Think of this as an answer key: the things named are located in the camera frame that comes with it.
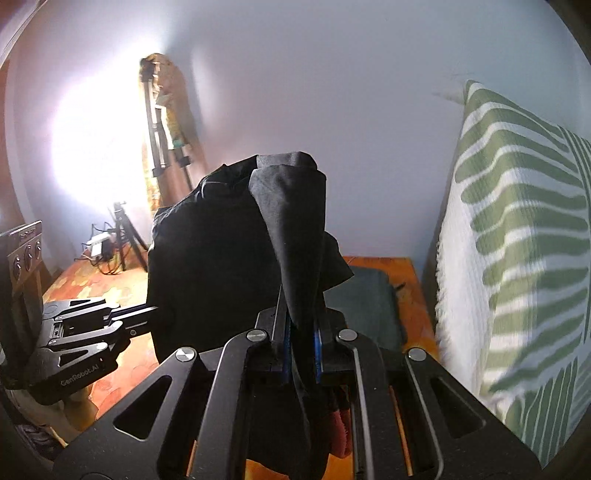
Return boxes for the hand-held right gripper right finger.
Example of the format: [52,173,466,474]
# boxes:
[314,305,541,480]

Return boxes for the black pants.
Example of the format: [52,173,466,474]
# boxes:
[147,151,355,480]

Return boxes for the green white striped pillow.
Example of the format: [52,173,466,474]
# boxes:
[431,79,591,469]

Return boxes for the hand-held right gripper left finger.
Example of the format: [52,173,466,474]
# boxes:
[53,284,293,480]

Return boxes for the orange floral bedsheet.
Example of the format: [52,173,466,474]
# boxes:
[41,256,437,480]

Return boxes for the small black tripod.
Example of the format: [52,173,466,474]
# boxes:
[108,199,149,273]

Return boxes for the dark green folded cloth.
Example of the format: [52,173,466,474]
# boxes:
[323,268,407,352]

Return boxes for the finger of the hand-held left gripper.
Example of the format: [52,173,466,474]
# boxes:
[46,316,160,352]
[44,298,158,324]

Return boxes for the large black tripod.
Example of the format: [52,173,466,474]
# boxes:
[139,55,195,195]

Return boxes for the white power strip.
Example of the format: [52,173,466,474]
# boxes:
[85,231,115,259]

